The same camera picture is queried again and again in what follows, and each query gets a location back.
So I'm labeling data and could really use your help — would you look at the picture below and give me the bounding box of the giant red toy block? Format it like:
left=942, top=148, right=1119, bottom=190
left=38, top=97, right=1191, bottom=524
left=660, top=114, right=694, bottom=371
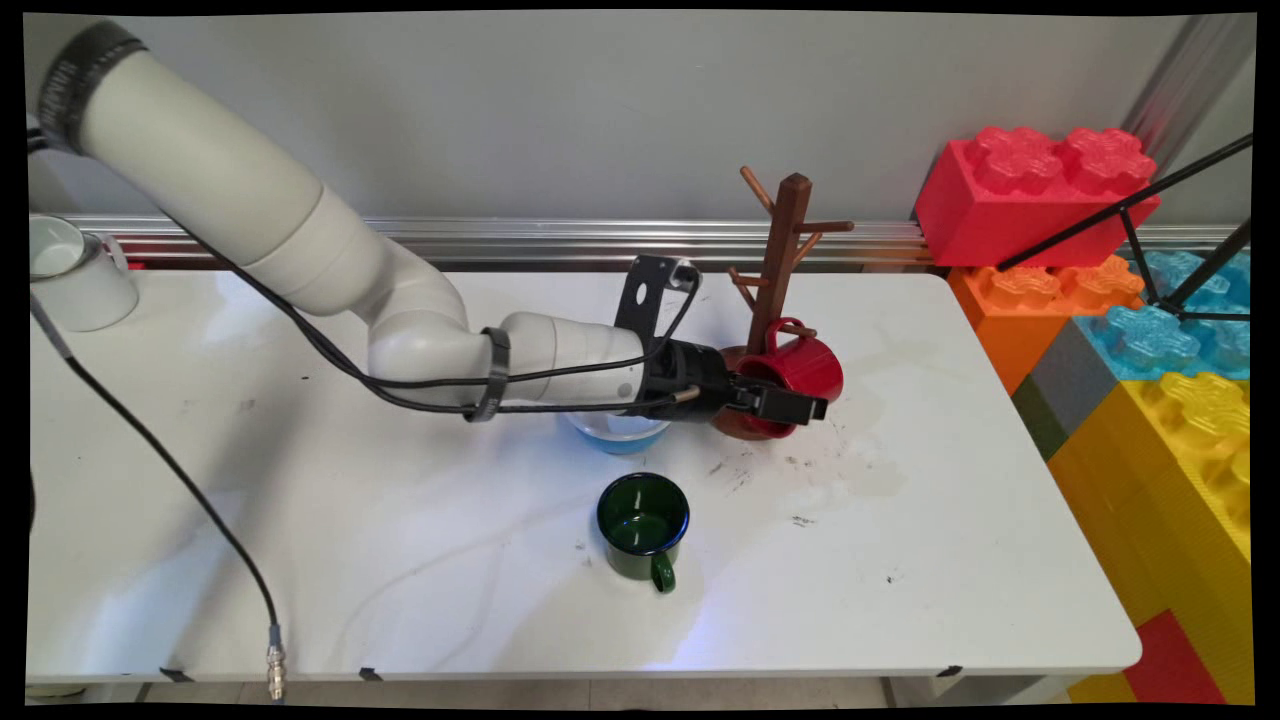
left=913, top=125, right=1163, bottom=269

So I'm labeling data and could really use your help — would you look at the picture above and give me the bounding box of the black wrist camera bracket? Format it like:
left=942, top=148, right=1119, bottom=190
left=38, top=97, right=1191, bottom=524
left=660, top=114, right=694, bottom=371
left=612, top=254, right=701, bottom=346

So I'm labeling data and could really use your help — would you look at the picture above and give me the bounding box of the black cable with metal connector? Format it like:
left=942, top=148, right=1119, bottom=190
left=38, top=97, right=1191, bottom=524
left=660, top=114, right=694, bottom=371
left=28, top=293, right=288, bottom=703

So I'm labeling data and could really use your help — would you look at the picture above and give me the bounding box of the giant yellow toy block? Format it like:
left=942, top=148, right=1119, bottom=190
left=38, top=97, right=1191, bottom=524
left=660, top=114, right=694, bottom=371
left=1047, top=372, right=1254, bottom=706

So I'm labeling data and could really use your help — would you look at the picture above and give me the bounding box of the blue bowl white inside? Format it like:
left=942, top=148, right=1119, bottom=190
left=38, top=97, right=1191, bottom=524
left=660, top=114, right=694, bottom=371
left=560, top=408, right=673, bottom=457

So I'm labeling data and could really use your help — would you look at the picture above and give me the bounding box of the white mug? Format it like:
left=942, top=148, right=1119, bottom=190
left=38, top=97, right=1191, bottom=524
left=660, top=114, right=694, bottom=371
left=30, top=215, right=141, bottom=333

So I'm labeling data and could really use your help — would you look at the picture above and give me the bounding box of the brown wooden mug tree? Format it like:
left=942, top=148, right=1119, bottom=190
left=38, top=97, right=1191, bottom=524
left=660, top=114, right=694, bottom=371
left=712, top=168, right=856, bottom=441

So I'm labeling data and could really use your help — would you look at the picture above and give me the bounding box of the giant grey toy block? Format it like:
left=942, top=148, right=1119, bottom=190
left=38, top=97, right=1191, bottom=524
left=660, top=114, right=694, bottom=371
left=1028, top=318, right=1121, bottom=436

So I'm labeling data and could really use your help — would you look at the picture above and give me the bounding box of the thin black camera cable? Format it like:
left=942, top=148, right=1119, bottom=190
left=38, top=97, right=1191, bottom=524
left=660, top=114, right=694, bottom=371
left=200, top=235, right=703, bottom=393

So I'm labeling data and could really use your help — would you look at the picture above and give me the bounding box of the wide black arm strap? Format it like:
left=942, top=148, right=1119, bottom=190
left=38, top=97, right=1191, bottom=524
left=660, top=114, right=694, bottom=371
left=38, top=20, right=149, bottom=156

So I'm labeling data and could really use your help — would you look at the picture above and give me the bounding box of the dark green toy block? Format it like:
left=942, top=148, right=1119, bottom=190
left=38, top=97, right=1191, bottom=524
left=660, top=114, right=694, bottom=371
left=1010, top=375, right=1069, bottom=461

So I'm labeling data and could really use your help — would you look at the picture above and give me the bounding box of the aluminium rail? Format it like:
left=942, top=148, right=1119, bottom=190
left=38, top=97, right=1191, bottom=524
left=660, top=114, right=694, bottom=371
left=40, top=214, right=1251, bottom=276

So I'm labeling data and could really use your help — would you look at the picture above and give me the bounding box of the aluminium post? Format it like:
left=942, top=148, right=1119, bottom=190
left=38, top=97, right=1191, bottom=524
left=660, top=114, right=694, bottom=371
left=1120, top=15, right=1256, bottom=176

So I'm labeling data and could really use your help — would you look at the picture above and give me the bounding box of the giant orange toy block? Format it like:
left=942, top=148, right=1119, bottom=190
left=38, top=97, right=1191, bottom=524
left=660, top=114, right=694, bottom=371
left=947, top=255, right=1146, bottom=396

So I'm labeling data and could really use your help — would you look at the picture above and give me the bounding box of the black tripod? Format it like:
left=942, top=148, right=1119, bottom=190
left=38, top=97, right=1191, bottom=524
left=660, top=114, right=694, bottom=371
left=995, top=132, right=1254, bottom=323

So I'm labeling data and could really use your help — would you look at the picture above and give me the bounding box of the giant cyan toy block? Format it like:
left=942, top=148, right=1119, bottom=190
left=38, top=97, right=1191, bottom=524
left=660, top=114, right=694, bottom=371
left=1075, top=250, right=1253, bottom=381

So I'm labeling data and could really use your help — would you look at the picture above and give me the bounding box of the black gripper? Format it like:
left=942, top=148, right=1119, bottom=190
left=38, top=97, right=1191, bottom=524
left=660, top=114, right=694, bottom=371
left=640, top=340, right=829, bottom=426

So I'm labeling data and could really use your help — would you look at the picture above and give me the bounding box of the red ceramic mug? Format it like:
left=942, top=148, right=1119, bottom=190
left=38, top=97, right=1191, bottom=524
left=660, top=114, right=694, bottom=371
left=738, top=318, right=844, bottom=429

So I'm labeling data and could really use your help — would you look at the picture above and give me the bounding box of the small red toy block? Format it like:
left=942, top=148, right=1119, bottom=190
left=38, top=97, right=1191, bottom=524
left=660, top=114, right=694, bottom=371
left=1122, top=610, right=1229, bottom=706

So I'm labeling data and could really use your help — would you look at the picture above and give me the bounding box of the narrow black arm strap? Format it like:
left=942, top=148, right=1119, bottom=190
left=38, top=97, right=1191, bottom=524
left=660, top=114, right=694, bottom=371
left=463, top=326, right=513, bottom=423

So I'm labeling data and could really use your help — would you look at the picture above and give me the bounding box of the dark green enamel mug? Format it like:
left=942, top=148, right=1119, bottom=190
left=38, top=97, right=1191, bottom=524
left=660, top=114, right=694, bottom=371
left=596, top=472, right=691, bottom=595

